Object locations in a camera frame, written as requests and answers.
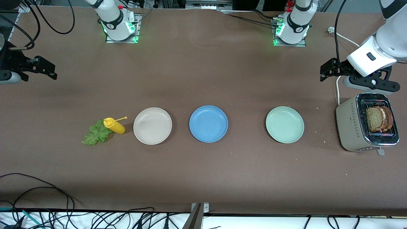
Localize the yellow squeeze bottle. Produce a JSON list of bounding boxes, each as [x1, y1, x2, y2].
[[103, 116, 128, 135]]

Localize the green plate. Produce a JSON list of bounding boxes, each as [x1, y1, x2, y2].
[[266, 106, 305, 144]]

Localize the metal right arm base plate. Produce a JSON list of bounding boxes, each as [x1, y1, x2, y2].
[[106, 13, 141, 44]]

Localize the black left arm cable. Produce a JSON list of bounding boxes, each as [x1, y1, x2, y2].
[[334, 0, 350, 72]]

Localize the white toaster power cable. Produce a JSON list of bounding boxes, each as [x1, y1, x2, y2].
[[328, 27, 361, 106]]

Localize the aluminium frame profile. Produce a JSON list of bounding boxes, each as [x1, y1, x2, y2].
[[185, 0, 233, 10]]

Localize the tangled black floor cables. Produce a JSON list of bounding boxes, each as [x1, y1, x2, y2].
[[0, 207, 223, 229]]

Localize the brown bread slice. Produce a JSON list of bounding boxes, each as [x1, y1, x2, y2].
[[366, 107, 387, 133], [380, 106, 394, 130]]

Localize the green lettuce leaf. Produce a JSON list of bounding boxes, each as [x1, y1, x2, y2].
[[81, 119, 114, 146]]

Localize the blue plate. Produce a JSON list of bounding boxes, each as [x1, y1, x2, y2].
[[189, 105, 229, 143]]

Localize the beige plate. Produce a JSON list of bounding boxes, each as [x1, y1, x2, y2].
[[133, 107, 173, 145]]

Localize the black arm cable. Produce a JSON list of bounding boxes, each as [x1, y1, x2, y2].
[[334, 0, 350, 72], [0, 0, 76, 51]]

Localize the metal table edge bracket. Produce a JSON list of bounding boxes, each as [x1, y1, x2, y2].
[[183, 203, 210, 229]]

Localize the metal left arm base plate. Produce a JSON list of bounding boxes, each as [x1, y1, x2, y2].
[[272, 17, 307, 47]]

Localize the long black cable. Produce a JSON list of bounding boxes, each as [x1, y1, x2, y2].
[[0, 173, 83, 208]]

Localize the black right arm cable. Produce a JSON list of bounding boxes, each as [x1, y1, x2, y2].
[[0, 0, 76, 51]]

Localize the thin black cable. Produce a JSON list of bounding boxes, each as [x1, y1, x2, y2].
[[227, 10, 280, 27]]

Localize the teal cable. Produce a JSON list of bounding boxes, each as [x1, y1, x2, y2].
[[0, 207, 43, 229]]

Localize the beige chrome toaster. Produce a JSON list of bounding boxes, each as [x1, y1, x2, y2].
[[335, 92, 400, 156]]

